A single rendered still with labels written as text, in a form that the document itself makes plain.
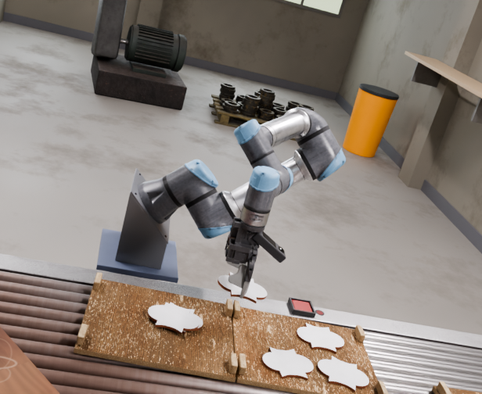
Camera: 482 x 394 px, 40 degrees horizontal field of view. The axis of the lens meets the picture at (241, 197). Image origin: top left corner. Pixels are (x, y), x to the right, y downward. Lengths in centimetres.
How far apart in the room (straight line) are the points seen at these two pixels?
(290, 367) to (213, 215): 59
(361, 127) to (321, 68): 284
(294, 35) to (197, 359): 872
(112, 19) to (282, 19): 336
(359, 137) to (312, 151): 562
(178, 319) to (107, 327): 20
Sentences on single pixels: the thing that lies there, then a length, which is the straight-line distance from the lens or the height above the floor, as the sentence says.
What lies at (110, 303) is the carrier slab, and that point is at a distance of 190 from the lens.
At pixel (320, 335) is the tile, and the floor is 94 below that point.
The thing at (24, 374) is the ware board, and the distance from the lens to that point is 145.
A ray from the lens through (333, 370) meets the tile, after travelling 189.
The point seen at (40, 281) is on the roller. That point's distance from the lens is 198.
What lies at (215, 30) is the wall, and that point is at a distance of 1004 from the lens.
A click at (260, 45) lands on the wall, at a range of 1016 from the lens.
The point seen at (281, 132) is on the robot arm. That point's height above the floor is 146.
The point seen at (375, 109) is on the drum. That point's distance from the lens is 767.
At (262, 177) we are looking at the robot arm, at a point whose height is 140.
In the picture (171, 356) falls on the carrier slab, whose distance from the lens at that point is 175.
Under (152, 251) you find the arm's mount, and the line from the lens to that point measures 222.
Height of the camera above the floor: 195
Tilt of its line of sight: 21 degrees down
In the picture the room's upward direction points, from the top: 16 degrees clockwise
